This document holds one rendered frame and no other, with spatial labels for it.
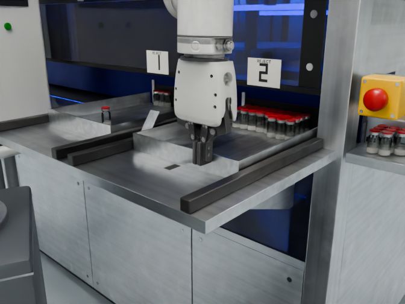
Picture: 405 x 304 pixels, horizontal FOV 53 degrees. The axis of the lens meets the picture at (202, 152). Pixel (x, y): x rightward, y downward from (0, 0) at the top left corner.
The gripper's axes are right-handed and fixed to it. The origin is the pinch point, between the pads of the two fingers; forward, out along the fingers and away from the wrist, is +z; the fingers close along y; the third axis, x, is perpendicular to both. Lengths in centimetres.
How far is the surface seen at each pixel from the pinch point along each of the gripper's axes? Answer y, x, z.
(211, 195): -8.4, 7.6, 2.8
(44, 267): 125, -30, 93
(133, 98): 53, -29, 2
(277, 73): 3.3, -27.5, -10.4
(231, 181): -8.3, 2.9, 2.2
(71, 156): 20.3, 12.1, 2.7
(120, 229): 62, -29, 49
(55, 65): 109, -36, -3
